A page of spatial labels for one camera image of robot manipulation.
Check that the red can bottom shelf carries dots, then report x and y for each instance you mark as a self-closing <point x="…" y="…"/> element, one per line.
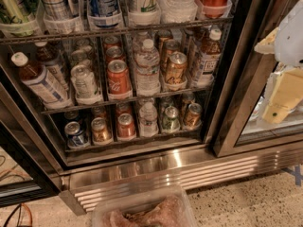
<point x="125" y="127"/>

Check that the clear plastic bin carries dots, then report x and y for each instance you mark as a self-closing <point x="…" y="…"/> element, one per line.
<point x="163" y="207"/>

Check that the clear bottle top shelf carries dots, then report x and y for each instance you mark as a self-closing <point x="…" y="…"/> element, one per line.
<point x="177" y="11"/>

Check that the small water bottle bottom shelf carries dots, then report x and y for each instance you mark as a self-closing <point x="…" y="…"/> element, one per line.
<point x="148" y="120"/>

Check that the gold can bottom shelf left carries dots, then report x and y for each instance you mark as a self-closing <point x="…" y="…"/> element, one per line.
<point x="101" y="134"/>

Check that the gold can bottom shelf right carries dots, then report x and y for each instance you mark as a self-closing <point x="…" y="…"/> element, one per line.
<point x="192" y="118"/>

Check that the white arizona can top shelf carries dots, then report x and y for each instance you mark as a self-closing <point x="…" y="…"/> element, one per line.
<point x="143" y="12"/>

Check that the steel fridge vent grille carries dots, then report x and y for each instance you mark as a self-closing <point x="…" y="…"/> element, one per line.
<point x="84" y="188"/>

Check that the silver can middle shelf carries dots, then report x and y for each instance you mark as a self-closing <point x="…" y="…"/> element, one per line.
<point x="85" y="85"/>

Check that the clear water bottle middle shelf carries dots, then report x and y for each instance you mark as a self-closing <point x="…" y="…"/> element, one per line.
<point x="147" y="69"/>

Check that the blue pepsi can bottom shelf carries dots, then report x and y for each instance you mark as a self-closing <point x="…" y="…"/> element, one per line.
<point x="76" y="135"/>

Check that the top wire shelf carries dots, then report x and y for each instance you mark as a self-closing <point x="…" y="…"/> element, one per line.
<point x="115" y="31"/>

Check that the tea bottle white cap left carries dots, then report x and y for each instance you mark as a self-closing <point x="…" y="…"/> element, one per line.
<point x="39" y="79"/>

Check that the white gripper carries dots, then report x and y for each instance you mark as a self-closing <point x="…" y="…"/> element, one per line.
<point x="291" y="37"/>

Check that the red cola can front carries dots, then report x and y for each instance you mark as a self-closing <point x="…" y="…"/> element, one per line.
<point x="119" y="81"/>

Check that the gold can shelf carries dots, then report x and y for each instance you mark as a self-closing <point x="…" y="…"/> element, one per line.
<point x="192" y="118"/>
<point x="174" y="76"/>
<point x="101" y="134"/>

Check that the green can bottom shelf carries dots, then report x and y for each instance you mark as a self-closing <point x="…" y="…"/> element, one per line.
<point x="170" y="120"/>

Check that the tea bottle right middle shelf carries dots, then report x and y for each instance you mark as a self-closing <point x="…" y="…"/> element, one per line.
<point x="207" y="60"/>

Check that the gold can middle shelf front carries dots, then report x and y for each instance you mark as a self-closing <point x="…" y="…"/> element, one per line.
<point x="174" y="76"/>

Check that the blue white can top shelf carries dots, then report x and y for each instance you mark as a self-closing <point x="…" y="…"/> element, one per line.
<point x="103" y="14"/>

